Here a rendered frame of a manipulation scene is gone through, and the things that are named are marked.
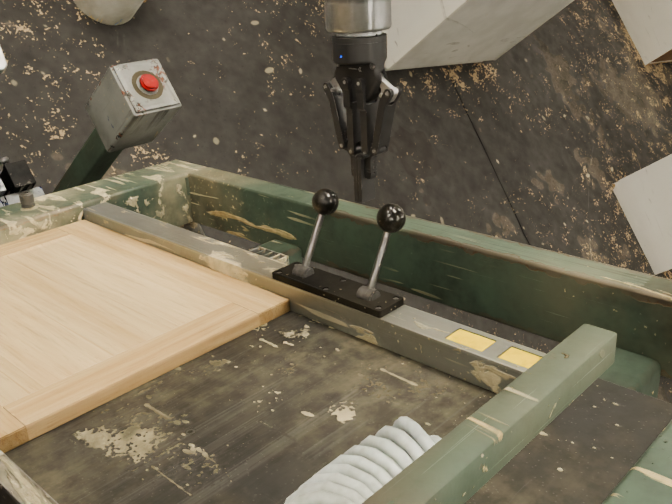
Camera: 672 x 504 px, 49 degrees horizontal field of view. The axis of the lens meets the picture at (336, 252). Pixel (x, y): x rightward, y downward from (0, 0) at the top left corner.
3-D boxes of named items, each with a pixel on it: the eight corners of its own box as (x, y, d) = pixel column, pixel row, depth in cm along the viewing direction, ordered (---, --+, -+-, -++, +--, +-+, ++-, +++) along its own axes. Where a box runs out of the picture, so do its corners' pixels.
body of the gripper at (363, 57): (400, 30, 99) (401, 99, 103) (354, 28, 105) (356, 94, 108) (364, 37, 94) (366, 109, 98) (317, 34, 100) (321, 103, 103)
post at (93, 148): (39, 233, 225) (123, 112, 169) (47, 250, 224) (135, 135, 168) (20, 239, 221) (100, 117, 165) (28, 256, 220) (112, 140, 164)
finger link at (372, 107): (372, 74, 103) (379, 75, 102) (376, 152, 107) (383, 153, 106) (353, 78, 100) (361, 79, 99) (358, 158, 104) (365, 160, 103)
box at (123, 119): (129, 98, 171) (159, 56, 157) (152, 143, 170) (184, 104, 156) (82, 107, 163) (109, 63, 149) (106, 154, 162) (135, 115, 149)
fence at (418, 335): (109, 221, 143) (105, 201, 141) (563, 391, 81) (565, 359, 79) (86, 228, 139) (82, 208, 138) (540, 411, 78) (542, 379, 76)
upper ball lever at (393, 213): (363, 301, 97) (392, 204, 97) (386, 309, 94) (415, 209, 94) (346, 298, 94) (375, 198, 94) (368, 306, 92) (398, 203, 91)
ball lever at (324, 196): (300, 279, 105) (328, 189, 105) (319, 286, 102) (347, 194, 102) (282, 275, 102) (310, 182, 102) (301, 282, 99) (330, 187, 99)
